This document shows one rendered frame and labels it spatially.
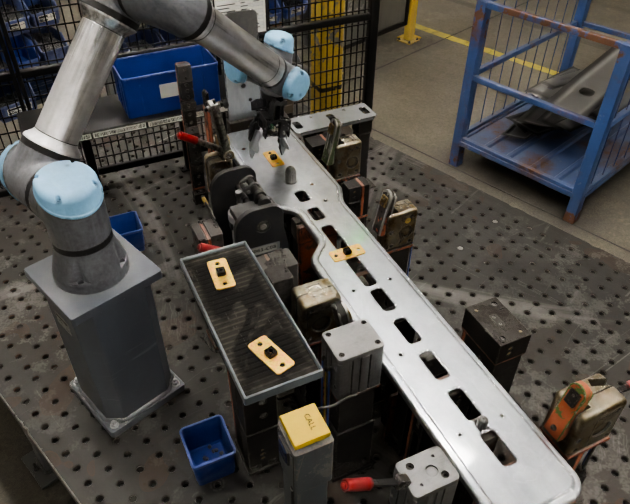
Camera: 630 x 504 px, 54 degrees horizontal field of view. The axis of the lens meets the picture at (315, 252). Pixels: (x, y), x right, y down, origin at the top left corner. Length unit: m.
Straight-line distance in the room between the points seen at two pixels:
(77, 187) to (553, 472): 0.98
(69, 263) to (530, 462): 0.92
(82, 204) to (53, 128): 0.19
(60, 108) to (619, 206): 3.02
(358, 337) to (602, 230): 2.49
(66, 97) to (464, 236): 1.30
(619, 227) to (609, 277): 1.50
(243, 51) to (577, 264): 1.25
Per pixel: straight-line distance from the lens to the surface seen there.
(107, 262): 1.30
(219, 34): 1.30
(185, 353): 1.70
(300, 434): 0.97
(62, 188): 1.22
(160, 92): 2.04
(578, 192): 3.39
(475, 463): 1.17
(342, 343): 1.15
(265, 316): 1.12
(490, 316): 1.36
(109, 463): 1.55
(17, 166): 1.35
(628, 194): 3.86
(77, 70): 1.32
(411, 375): 1.26
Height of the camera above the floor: 1.97
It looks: 40 degrees down
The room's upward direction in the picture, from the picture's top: 1 degrees clockwise
